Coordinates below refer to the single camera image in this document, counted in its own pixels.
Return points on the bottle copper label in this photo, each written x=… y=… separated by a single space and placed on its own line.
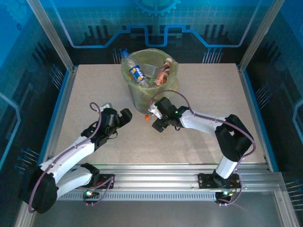
x=162 y=74

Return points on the blue Pepsi bottle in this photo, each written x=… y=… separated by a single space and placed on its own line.
x=137 y=73

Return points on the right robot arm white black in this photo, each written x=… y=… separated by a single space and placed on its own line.
x=201 y=121

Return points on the grey metal waste bin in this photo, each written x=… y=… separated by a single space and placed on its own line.
x=139 y=99

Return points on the yellow-green plastic bin liner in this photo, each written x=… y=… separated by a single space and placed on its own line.
x=174 y=84

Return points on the perforated metal strip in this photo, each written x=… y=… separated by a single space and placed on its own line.
x=154 y=196

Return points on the small board with green light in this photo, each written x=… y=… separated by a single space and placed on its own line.
x=88 y=192
x=225 y=193

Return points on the grey metal plate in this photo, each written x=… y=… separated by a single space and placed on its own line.
x=154 y=212

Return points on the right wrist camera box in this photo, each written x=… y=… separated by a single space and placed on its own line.
x=156 y=113

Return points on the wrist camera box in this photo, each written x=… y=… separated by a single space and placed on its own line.
x=106 y=106
x=156 y=113

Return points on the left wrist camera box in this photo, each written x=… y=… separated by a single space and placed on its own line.
x=106 y=106

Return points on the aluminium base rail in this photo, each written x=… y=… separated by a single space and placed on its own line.
x=154 y=177

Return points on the aluminium frame post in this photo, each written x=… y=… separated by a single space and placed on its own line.
x=50 y=35
x=260 y=35

